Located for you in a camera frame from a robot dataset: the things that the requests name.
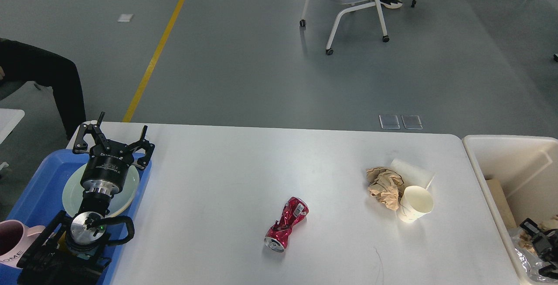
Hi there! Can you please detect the crushed red soda can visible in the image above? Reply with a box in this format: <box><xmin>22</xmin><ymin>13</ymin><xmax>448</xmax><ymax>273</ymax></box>
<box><xmin>264</xmin><ymin>197</ymin><xmax>309</xmax><ymax>253</ymax></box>

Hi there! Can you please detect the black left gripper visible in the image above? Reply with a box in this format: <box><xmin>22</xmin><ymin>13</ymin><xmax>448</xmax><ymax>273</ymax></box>
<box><xmin>72</xmin><ymin>112</ymin><xmax>156</xmax><ymax>197</ymax></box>

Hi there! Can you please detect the beige plastic bin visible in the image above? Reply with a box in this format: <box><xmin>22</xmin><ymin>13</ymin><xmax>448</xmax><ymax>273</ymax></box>
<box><xmin>463</xmin><ymin>135</ymin><xmax>558</xmax><ymax>284</ymax></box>

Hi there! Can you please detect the pink HOME mug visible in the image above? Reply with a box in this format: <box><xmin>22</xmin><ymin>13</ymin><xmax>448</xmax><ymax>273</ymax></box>
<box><xmin>0</xmin><ymin>220</ymin><xmax>46</xmax><ymax>269</ymax></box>

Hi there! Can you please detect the clear plastic wrap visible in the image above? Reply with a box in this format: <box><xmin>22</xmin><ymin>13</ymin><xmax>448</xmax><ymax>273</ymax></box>
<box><xmin>508</xmin><ymin>227</ymin><xmax>558</xmax><ymax>285</ymax></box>

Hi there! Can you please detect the dark seated figure left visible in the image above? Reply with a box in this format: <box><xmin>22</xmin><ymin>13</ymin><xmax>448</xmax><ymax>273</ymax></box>
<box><xmin>0</xmin><ymin>38</ymin><xmax>86</xmax><ymax>139</ymax></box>

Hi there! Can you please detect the green plate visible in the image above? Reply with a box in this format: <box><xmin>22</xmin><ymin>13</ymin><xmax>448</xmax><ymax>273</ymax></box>
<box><xmin>62</xmin><ymin>164</ymin><xmax>140</xmax><ymax>217</ymax></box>

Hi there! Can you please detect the brown paper bag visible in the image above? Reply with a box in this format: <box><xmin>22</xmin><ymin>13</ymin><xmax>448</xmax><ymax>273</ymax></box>
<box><xmin>486</xmin><ymin>179</ymin><xmax>517</xmax><ymax>229</ymax></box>

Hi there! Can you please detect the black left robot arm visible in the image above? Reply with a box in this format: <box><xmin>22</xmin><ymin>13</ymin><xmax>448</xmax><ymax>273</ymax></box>
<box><xmin>17</xmin><ymin>112</ymin><xmax>155</xmax><ymax>285</ymax></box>

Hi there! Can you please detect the brown paper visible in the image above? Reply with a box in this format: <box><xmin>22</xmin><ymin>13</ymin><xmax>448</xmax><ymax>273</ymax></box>
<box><xmin>518</xmin><ymin>215</ymin><xmax>558</xmax><ymax>255</ymax></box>
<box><xmin>366</xmin><ymin>166</ymin><xmax>406</xmax><ymax>211</ymax></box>

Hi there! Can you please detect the white paper cup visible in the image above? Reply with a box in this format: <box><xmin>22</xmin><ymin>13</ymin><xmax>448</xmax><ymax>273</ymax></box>
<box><xmin>396</xmin><ymin>186</ymin><xmax>434</xmax><ymax>223</ymax></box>

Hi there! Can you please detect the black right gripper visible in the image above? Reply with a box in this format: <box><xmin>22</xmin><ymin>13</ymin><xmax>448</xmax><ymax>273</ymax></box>
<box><xmin>519</xmin><ymin>218</ymin><xmax>558</xmax><ymax>280</ymax></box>

